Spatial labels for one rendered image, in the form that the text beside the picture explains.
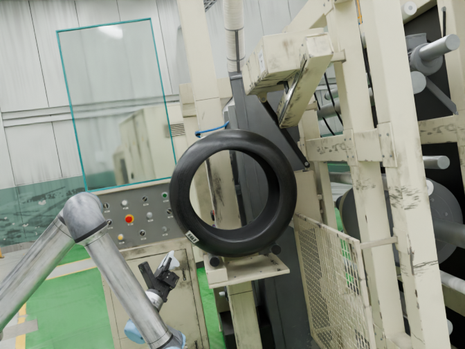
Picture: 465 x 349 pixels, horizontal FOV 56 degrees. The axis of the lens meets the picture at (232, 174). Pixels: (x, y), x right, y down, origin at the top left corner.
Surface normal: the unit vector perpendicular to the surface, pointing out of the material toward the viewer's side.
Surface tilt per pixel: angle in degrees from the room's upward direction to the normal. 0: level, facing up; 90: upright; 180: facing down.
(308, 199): 90
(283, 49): 90
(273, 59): 90
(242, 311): 90
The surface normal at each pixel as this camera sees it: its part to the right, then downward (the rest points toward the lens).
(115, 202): 0.11, 0.04
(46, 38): 0.42, -0.02
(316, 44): 0.05, -0.27
